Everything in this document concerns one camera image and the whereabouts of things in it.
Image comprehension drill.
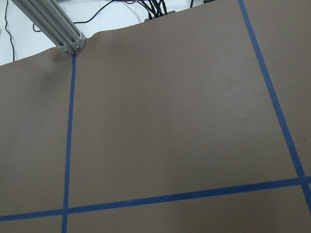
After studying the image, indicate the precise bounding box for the brown paper table cover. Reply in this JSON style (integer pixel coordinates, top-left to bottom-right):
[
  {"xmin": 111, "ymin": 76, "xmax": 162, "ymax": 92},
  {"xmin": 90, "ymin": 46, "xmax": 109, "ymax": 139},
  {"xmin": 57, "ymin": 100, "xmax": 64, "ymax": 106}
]
[{"xmin": 0, "ymin": 0, "xmax": 311, "ymax": 233}]

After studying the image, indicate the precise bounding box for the aluminium frame post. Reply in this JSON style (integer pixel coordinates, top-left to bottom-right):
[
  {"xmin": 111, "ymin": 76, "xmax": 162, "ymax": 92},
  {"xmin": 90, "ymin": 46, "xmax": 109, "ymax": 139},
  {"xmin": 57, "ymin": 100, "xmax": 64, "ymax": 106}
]
[{"xmin": 13, "ymin": 0, "xmax": 87, "ymax": 54}]

